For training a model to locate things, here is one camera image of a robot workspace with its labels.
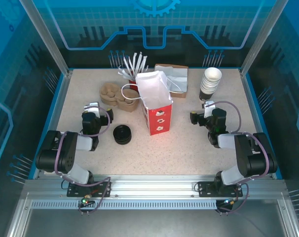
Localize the beige pulp cup carrier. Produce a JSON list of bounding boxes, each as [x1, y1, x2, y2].
[[100, 82, 138, 107]]

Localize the red paper bag white handles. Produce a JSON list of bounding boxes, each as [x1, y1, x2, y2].
[[121, 70, 187, 136]]

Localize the brown cardboard napkin box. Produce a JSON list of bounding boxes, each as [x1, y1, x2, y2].
[[154, 63, 189, 99]]

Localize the stack of black cup lids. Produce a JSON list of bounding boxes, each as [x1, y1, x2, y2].
[[112, 130, 133, 145]]

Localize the stack of paper cups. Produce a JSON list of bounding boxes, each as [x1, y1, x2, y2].
[[199, 76, 221, 101]]

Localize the bent white wrapped straw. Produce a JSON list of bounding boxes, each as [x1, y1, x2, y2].
[[117, 65, 133, 80]]

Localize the stack of white napkins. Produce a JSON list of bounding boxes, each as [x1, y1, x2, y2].
[[160, 68, 188, 93]]

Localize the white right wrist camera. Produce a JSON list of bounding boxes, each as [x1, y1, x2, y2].
[[203, 100, 216, 118]]

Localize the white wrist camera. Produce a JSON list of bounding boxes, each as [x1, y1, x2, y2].
[[203, 100, 216, 118], [84, 102, 101, 119]]

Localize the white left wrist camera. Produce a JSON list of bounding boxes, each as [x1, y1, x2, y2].
[[84, 102, 101, 119]]

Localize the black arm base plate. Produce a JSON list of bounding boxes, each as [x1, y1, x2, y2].
[[197, 181, 243, 198], [67, 181, 112, 198]]

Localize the aluminium frame beam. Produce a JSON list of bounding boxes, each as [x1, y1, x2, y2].
[[23, 174, 287, 199]]

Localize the aluminium frame post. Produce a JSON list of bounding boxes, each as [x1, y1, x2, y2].
[[18, 0, 73, 77], [239, 0, 290, 77]]

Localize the slotted grey cable duct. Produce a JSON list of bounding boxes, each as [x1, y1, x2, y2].
[[31, 200, 218, 210]]

